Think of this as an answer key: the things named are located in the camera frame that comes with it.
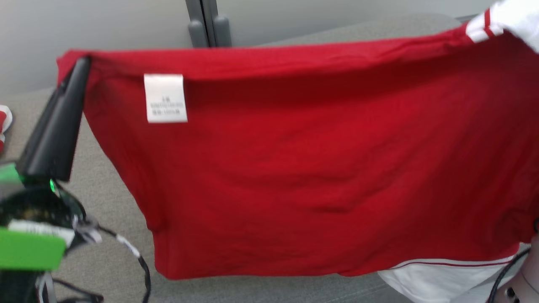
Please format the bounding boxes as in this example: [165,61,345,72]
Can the red white Bulls shorts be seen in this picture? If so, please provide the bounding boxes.
[0,105,13,152]

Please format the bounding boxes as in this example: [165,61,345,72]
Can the red white jersey top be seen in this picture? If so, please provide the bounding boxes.
[56,0,539,303]

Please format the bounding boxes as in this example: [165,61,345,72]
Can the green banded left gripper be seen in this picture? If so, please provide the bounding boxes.
[0,57,102,271]

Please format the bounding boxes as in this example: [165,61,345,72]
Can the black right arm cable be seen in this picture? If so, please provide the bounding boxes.
[488,247,532,303]

